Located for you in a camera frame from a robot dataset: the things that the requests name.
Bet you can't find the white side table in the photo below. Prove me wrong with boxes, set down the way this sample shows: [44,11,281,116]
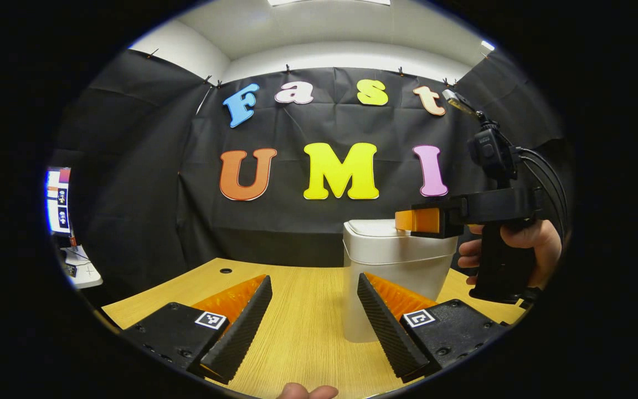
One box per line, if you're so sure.
[59,247,104,289]

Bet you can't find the long ceiling light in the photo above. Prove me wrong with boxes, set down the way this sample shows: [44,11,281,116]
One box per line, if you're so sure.
[268,0,392,6]

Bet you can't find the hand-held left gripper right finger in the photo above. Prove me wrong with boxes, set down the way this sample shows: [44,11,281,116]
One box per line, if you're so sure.
[356,272,507,384]

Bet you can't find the black cable bundle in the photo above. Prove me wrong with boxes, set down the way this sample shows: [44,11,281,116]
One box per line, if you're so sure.
[516,145,570,233]

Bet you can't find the white desktop garbage bin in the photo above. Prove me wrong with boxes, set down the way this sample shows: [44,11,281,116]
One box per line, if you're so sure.
[342,219,459,343]

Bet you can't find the row of small backdrop clips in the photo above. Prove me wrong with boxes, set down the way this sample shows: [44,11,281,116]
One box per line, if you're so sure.
[146,49,491,89]

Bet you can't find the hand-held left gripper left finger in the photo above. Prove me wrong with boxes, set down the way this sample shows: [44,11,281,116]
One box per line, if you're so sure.
[120,273,274,386]

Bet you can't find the computer monitor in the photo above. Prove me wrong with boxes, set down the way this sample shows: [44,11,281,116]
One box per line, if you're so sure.
[45,167,71,236]

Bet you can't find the black backdrop cloth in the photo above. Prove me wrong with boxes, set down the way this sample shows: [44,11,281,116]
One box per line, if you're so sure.
[48,47,574,308]

